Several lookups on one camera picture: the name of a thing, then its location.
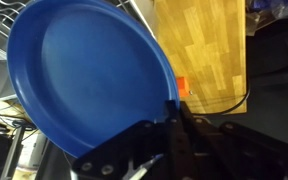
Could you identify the orange block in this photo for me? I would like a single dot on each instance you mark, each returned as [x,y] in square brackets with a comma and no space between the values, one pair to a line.
[183,87]

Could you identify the blue plate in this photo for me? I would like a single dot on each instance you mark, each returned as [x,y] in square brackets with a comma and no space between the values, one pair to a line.
[84,73]

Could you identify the purple plastic bag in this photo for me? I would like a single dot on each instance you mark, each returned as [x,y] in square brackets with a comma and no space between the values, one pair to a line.
[277,8]

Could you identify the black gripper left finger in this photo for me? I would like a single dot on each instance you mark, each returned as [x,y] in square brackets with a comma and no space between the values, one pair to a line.
[140,150]

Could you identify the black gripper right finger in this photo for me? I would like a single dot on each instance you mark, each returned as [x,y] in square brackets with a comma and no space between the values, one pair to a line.
[237,150]

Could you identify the grey dish rack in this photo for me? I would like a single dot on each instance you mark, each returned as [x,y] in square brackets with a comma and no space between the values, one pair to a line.
[142,15]

